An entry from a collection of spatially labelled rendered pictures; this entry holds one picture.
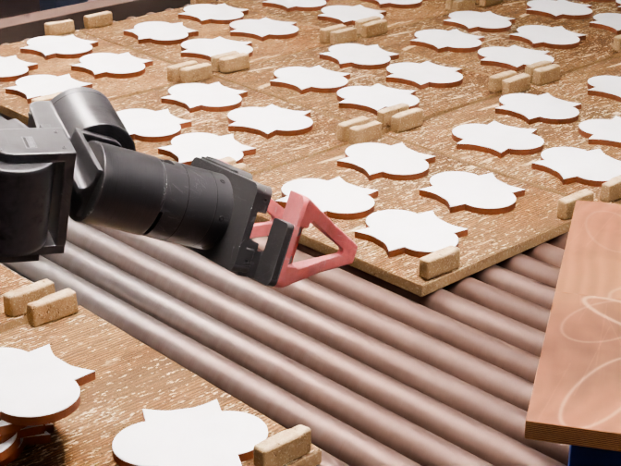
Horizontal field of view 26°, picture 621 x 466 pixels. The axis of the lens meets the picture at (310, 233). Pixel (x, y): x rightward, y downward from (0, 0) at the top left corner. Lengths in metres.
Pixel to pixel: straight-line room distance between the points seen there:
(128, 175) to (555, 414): 0.43
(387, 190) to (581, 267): 0.52
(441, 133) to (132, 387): 0.86
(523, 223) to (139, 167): 0.92
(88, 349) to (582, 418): 0.57
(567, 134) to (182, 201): 1.24
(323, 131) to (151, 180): 1.18
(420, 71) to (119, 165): 1.49
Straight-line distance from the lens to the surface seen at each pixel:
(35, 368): 1.29
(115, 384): 1.40
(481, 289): 1.63
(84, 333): 1.50
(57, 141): 0.91
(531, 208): 1.83
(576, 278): 1.39
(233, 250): 0.95
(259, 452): 1.23
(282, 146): 2.03
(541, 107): 2.20
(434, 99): 2.25
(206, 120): 2.15
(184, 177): 0.95
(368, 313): 1.56
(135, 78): 2.38
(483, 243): 1.71
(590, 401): 1.17
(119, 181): 0.92
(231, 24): 2.67
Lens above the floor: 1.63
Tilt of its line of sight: 24 degrees down
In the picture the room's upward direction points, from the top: straight up
